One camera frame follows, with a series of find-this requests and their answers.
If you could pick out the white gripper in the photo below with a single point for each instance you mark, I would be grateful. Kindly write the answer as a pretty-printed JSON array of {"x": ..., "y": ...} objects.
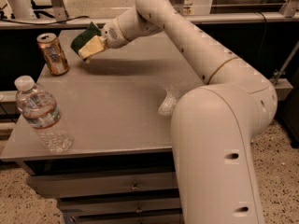
[{"x": 110, "y": 34}]

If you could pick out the green and yellow sponge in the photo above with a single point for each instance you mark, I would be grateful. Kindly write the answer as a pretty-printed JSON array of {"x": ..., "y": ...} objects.
[{"x": 80, "y": 40}]

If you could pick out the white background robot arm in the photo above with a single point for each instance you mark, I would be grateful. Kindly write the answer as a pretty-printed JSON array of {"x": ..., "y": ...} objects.
[{"x": 22, "y": 9}]

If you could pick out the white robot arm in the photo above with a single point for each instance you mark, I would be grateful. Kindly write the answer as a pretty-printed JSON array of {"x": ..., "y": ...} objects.
[{"x": 211, "y": 126}]

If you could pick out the orange soda can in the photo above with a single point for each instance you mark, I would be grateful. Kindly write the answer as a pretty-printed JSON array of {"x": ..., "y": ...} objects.
[{"x": 53, "y": 53}]

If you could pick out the clear plastic water bottle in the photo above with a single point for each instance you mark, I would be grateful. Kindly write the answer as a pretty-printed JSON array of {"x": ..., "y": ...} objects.
[{"x": 39, "y": 108}]

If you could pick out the grey drawer cabinet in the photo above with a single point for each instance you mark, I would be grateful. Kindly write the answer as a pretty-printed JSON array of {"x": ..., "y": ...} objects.
[{"x": 112, "y": 107}]

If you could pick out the top grey drawer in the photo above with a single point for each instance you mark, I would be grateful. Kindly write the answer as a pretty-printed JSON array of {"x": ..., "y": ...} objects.
[{"x": 90, "y": 184}]

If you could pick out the grey drawer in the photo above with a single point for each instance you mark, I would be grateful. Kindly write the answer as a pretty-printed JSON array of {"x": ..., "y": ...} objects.
[
  {"x": 163, "y": 219},
  {"x": 90, "y": 184},
  {"x": 122, "y": 206}
]

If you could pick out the middle grey drawer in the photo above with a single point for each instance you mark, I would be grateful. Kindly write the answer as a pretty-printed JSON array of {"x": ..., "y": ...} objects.
[{"x": 122, "y": 206}]

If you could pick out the bottom grey drawer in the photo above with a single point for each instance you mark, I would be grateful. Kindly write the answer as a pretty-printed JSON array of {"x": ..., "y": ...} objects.
[{"x": 163, "y": 219}]

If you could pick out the metal railing bar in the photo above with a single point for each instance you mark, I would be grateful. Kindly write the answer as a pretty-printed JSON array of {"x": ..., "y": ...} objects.
[{"x": 83, "y": 22}]

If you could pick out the metal frame post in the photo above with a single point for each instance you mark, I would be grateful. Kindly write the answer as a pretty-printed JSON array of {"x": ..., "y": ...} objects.
[{"x": 59, "y": 9}]

